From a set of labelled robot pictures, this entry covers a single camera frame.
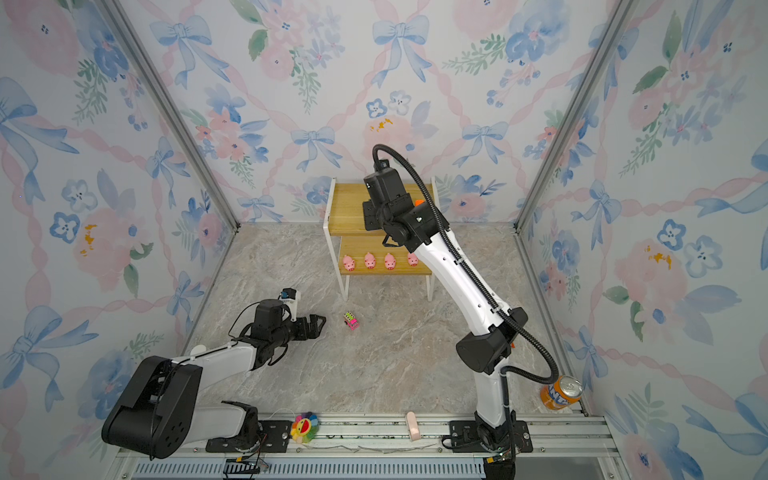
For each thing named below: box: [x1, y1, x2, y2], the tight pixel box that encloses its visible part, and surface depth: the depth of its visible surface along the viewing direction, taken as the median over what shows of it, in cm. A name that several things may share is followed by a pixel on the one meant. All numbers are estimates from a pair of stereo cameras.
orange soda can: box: [540, 375, 583, 410], surface depth 73 cm
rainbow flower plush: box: [290, 411, 319, 444], surface depth 76 cm
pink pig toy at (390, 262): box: [384, 253, 397, 270], surface depth 88 cm
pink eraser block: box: [406, 411, 421, 442], surface depth 75 cm
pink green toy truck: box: [343, 311, 360, 331], surface depth 94 cm
